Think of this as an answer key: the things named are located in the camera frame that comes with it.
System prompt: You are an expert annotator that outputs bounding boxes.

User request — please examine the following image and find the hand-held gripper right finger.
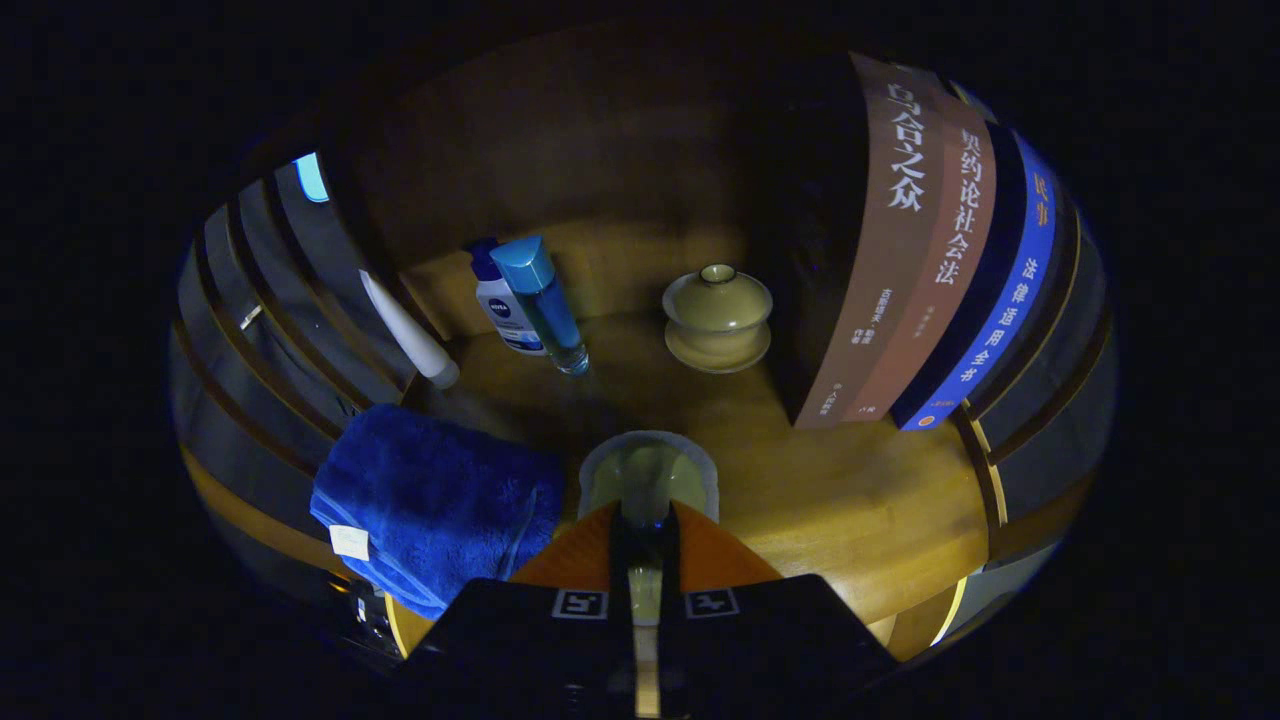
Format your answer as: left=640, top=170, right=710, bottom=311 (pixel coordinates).
left=655, top=500, right=901, bottom=719

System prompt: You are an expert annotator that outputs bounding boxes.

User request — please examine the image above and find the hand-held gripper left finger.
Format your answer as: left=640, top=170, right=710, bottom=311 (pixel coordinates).
left=395, top=500, right=636, bottom=719

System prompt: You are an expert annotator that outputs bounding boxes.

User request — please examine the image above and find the green ornament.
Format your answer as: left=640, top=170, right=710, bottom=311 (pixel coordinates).
left=578, top=430, right=721, bottom=626

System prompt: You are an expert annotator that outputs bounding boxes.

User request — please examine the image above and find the wooden countertop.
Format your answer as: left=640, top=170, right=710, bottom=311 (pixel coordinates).
left=380, top=300, right=1001, bottom=666

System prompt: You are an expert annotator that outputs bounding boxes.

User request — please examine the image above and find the wooden cabinet with slatted sides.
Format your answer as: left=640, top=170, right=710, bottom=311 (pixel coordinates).
left=170, top=20, right=1118, bottom=691

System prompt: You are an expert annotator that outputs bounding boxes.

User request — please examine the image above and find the folded blue towel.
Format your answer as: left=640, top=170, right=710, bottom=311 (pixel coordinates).
left=310, top=403, right=568, bottom=621

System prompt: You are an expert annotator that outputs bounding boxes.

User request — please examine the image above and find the beige lidded teacup with saucer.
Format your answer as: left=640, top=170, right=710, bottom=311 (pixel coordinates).
left=662, top=263, right=774, bottom=375

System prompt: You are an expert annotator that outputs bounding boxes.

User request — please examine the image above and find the teal transparent bottle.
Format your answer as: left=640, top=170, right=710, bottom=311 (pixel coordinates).
left=489, top=235, right=591, bottom=377

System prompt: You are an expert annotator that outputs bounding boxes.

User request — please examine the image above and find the white bottle with blue cap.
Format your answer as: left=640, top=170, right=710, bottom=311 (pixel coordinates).
left=468, top=237, right=549, bottom=357

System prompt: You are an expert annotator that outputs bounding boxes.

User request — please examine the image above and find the white tube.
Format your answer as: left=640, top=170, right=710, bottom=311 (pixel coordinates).
left=358, top=268, right=461, bottom=391

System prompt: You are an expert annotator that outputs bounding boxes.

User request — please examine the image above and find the dark brown book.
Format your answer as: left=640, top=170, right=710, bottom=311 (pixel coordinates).
left=760, top=50, right=951, bottom=431

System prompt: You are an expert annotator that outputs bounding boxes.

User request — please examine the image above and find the reddish brown book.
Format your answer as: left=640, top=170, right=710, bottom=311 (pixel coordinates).
left=845, top=100, right=998, bottom=423

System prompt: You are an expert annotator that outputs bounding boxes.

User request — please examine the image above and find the blue book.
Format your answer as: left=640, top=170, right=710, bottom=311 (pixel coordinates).
left=893, top=130, right=1059, bottom=433

